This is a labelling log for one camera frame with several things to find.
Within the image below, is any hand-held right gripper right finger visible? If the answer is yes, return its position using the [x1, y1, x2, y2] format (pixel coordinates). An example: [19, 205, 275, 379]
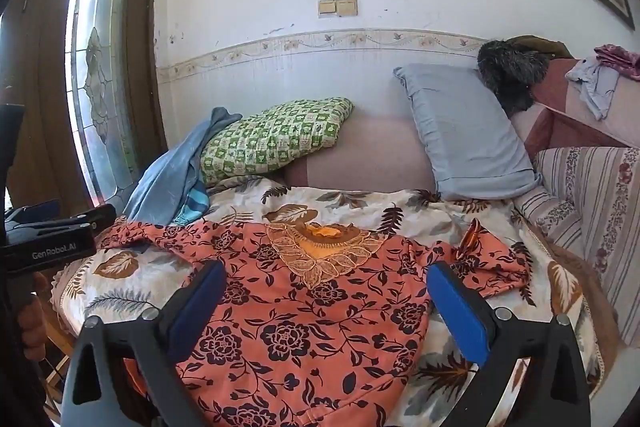
[425, 262, 596, 427]

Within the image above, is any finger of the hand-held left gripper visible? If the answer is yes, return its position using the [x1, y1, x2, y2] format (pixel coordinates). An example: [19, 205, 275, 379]
[4, 203, 118, 236]

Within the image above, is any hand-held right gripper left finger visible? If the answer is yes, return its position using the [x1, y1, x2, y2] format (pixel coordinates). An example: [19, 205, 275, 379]
[59, 258, 229, 427]

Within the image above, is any orange floral shirt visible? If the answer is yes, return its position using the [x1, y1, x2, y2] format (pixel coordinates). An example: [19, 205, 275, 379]
[97, 217, 532, 427]

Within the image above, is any person's left hand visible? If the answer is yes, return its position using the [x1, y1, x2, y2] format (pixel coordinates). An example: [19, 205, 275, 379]
[16, 293, 49, 363]

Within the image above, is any leaf print fleece blanket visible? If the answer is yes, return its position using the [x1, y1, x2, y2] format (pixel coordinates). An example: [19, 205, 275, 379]
[49, 174, 621, 427]

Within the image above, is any blue-grey sweater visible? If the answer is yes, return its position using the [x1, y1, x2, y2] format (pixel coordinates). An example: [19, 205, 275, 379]
[122, 107, 243, 228]

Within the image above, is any teal striped knit garment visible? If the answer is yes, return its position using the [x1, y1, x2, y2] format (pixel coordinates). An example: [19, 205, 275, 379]
[171, 186, 211, 228]

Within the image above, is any wooden headboard with mirror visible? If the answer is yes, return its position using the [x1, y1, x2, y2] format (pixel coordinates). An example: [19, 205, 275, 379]
[0, 0, 170, 228]

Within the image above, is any striped floral sofa cushion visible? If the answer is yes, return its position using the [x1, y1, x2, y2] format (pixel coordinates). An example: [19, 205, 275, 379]
[514, 146, 640, 335]

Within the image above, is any grey pillow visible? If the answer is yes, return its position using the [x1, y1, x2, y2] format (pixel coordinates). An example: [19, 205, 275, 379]
[393, 63, 544, 202]

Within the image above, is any pink sofa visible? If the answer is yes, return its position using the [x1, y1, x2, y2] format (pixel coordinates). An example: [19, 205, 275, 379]
[284, 54, 640, 194]

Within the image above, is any green checked pillow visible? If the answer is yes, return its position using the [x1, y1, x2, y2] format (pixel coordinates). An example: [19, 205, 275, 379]
[200, 97, 355, 188]

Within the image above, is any dark furry garment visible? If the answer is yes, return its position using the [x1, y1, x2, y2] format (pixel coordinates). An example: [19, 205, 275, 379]
[476, 39, 552, 118]

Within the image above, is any pale lilac cloth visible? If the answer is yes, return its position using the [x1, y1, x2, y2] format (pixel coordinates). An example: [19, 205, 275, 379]
[565, 55, 622, 122]

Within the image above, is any olive cloth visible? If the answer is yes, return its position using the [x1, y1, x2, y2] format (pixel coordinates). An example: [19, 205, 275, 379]
[505, 35, 576, 60]

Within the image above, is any magenta cloth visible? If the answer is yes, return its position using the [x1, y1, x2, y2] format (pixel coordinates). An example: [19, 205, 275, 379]
[593, 44, 640, 82]

